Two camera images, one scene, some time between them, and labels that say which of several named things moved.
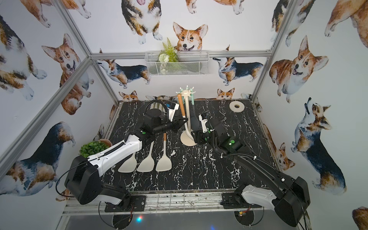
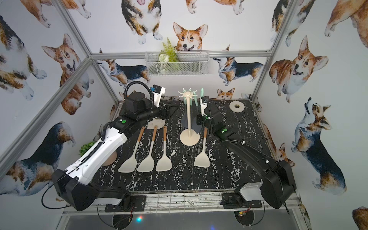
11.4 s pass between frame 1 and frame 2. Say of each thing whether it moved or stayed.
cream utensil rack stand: stayed
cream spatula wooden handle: stayed
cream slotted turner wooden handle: moved
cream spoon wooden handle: stayed
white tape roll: stayed
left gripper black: moved
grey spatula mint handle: moved
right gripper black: moved
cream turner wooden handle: stayed
